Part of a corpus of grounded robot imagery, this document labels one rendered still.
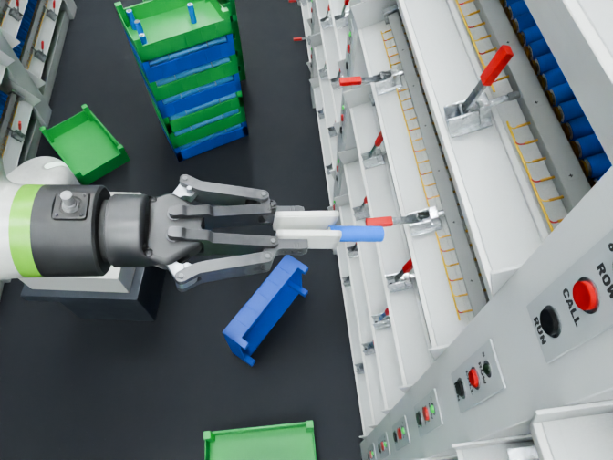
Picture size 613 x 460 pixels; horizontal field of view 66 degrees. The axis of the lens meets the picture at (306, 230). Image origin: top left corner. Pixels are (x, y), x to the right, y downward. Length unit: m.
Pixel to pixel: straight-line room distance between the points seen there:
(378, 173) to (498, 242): 0.54
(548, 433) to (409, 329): 0.44
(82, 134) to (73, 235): 1.68
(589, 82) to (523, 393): 0.22
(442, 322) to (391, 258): 0.27
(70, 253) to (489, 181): 0.39
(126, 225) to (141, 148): 1.55
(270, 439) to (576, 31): 1.31
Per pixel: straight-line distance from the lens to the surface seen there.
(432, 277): 0.62
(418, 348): 0.79
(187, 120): 1.79
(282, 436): 1.46
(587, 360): 0.32
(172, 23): 1.71
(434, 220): 0.63
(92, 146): 2.09
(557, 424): 0.40
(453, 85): 0.54
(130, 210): 0.48
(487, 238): 0.44
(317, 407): 1.48
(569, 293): 0.32
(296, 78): 2.18
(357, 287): 1.25
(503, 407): 0.43
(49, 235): 0.48
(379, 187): 0.92
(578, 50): 0.31
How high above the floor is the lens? 1.46
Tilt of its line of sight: 60 degrees down
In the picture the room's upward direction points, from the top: straight up
